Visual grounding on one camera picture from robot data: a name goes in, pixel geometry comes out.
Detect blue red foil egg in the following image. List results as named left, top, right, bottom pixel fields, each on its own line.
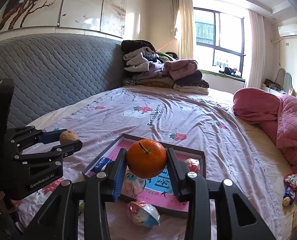
left=127, top=200, right=160, bottom=228

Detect blossom wall painting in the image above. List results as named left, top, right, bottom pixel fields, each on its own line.
left=0, top=0, right=127, bottom=37

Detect pink strawberry bed sheet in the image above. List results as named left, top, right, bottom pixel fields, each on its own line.
left=31, top=86, right=293, bottom=239

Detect beige left curtain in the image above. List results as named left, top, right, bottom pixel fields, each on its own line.
left=171, top=0, right=195, bottom=59

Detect black framed window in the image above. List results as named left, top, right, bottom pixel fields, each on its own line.
left=193, top=7, right=245, bottom=79

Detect cream chiffon scrunchie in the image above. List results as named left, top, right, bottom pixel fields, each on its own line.
left=121, top=168, right=146, bottom=197

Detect beige walnut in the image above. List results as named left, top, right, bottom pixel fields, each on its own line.
left=59, top=131, right=80, bottom=144

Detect pink quilted duvet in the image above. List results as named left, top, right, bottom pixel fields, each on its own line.
left=232, top=88, right=297, bottom=174

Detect grey quilted headboard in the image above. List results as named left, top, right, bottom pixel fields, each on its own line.
left=0, top=34, right=124, bottom=128

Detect small toy figures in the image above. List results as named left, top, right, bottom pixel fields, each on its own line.
left=282, top=173, right=297, bottom=207

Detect orange mandarin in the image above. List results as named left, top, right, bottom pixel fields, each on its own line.
left=126, top=139, right=167, bottom=179

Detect pink and blue book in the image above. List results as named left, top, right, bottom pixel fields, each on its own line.
left=88, top=139, right=202, bottom=213

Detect white air conditioner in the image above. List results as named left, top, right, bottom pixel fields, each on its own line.
left=278, top=23, right=297, bottom=38

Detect white right curtain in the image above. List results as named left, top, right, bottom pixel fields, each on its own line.
left=243, top=9, right=266, bottom=88

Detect pile of folded clothes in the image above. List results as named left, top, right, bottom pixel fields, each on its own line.
left=121, top=40, right=209, bottom=95

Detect blue snack packet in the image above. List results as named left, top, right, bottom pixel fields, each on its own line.
left=91, top=157, right=112, bottom=173

